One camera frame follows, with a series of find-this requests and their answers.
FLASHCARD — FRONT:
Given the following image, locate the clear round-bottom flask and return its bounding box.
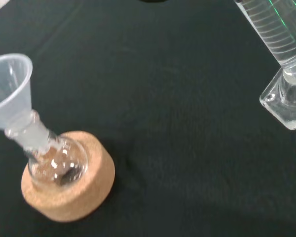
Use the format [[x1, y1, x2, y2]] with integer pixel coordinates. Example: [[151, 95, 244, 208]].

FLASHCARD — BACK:
[[4, 110, 89, 192]]

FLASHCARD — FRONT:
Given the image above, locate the black bench cloth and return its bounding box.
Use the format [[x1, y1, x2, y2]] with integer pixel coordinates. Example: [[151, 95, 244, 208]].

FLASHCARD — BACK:
[[0, 0, 296, 237]]

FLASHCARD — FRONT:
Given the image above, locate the translucent plastic funnel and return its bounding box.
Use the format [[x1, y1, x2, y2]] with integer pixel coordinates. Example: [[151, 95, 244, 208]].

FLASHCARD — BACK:
[[0, 53, 40, 133]]

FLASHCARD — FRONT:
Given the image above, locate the cork ring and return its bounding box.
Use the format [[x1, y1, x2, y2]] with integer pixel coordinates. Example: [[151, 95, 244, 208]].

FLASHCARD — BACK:
[[21, 130, 116, 222]]

